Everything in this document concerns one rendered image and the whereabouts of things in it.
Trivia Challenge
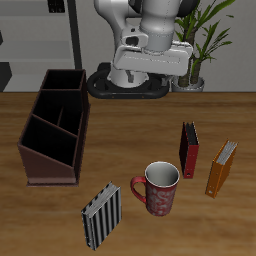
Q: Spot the dark brown desk caddy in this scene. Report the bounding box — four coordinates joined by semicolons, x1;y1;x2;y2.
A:
17;68;91;187

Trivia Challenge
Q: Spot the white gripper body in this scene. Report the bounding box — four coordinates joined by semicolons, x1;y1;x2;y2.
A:
112;40;194;77

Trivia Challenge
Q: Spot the red patterned mug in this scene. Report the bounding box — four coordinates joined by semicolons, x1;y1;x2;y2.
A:
129;160;181;218

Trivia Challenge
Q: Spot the red book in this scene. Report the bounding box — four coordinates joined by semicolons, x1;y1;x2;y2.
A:
178;121;201;180

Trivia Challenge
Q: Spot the black and white striped book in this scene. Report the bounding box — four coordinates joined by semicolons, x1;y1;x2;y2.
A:
80;181;123;252

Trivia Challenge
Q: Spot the green pot plant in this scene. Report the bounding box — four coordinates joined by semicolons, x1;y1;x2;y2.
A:
170;0;237;94

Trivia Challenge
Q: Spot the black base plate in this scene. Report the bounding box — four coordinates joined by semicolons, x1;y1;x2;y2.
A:
86;62;171;100

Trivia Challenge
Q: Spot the orange book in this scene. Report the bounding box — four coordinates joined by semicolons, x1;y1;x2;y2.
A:
204;139;239;200

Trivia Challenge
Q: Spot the black box on shelf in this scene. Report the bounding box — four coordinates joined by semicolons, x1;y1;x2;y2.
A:
47;0;66;14

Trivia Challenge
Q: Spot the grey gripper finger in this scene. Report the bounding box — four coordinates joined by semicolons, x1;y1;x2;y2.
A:
160;73;172;86
125;69;135;84

